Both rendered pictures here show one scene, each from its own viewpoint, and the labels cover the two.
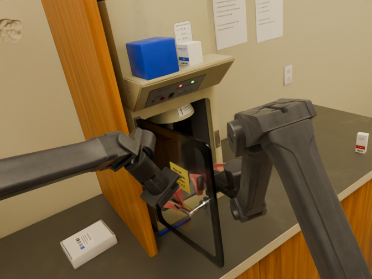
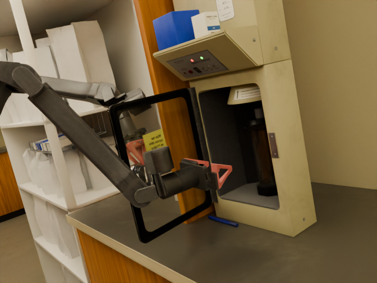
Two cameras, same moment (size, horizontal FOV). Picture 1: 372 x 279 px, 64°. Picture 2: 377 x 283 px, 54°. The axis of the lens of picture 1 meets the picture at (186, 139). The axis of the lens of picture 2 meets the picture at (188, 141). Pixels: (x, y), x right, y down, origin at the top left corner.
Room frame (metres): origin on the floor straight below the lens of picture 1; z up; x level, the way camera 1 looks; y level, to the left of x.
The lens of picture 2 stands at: (0.68, -1.04, 1.42)
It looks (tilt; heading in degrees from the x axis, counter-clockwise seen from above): 10 degrees down; 84
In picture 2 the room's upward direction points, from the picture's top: 12 degrees counter-clockwise
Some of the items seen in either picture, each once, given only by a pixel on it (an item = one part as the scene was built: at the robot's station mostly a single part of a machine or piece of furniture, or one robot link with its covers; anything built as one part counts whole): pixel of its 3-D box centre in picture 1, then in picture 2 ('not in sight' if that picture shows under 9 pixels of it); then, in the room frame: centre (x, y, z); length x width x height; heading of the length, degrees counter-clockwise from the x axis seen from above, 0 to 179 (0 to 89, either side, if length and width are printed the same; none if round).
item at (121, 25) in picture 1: (161, 112); (256, 94); (1.04, 0.07, 1.33); 0.32 x 0.25 x 0.77; 120
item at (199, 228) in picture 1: (179, 191); (165, 161); (0.72, 0.04, 1.19); 0.30 x 0.01 x 0.40; 37
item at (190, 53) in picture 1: (190, 53); (206, 26); (0.90, -0.05, 1.54); 0.05 x 0.05 x 0.06; 34
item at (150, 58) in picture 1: (152, 57); (178, 30); (0.84, 0.06, 1.56); 0.10 x 0.10 x 0.09; 30
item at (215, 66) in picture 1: (183, 83); (203, 58); (0.88, -0.02, 1.46); 0.32 x 0.12 x 0.10; 120
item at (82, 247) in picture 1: (88, 242); not in sight; (0.82, 0.40, 0.96); 0.16 x 0.12 x 0.04; 125
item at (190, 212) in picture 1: (187, 204); not in sight; (0.64, 0.02, 1.20); 0.10 x 0.05 x 0.03; 37
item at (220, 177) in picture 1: (225, 184); (187, 178); (0.76, -0.10, 1.16); 0.10 x 0.07 x 0.07; 120
